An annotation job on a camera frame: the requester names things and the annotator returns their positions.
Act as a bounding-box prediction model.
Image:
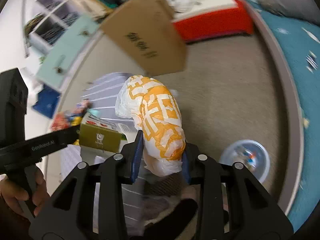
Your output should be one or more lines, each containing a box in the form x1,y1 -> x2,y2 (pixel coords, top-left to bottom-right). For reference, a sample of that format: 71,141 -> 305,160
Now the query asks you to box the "red paper cup bag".
50,112 -> 71,132

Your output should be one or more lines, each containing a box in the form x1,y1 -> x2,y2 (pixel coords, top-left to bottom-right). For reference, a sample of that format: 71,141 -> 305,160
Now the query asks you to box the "olive green carton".
79,113 -> 127,153

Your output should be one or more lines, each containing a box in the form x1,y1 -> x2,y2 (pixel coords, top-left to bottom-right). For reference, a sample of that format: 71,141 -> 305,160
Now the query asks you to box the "white orange plastic bag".
115,75 -> 186,177

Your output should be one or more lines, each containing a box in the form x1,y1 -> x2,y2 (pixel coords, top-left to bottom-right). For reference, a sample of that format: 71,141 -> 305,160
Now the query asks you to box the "person's left hand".
1,167 -> 50,217

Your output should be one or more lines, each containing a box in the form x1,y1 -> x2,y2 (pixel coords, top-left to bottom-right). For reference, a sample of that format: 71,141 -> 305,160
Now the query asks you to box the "light blue plastic bucket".
219,139 -> 270,183

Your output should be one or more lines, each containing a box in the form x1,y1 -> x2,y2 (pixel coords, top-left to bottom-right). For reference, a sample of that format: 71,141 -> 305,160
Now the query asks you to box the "blue gift bag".
32,85 -> 61,119

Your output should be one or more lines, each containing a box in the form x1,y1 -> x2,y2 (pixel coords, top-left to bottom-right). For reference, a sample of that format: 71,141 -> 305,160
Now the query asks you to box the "purple checkered tablecloth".
60,72 -> 180,236

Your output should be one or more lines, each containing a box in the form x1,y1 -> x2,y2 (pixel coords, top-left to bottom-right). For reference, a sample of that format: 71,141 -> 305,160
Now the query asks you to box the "teal bunk bed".
244,0 -> 319,232

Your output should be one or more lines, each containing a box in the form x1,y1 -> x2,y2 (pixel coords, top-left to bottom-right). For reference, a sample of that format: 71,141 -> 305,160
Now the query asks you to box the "large cardboard box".
100,0 -> 187,76

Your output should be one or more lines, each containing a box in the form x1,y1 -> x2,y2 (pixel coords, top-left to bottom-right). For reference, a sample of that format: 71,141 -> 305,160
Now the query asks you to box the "red low bench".
174,0 -> 253,43

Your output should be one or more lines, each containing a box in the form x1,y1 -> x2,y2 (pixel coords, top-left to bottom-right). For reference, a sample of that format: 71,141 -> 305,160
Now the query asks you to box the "white plastic bag on bench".
172,0 -> 201,13

